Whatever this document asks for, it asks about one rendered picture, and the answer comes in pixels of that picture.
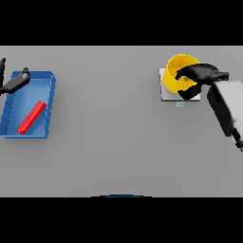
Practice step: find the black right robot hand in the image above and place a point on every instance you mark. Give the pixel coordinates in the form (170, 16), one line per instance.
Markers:
(198, 73)

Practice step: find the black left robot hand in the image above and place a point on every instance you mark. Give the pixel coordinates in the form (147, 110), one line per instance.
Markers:
(15, 83)

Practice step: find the yellow bowl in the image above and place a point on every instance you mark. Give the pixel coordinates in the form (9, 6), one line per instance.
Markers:
(177, 76)

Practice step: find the green nut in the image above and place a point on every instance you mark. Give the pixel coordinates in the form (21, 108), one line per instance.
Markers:
(186, 78)

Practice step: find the pale square measuring scale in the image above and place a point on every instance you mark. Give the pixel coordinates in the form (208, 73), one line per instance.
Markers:
(167, 95)

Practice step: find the blue tray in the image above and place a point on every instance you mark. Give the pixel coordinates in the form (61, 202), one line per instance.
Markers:
(28, 104)

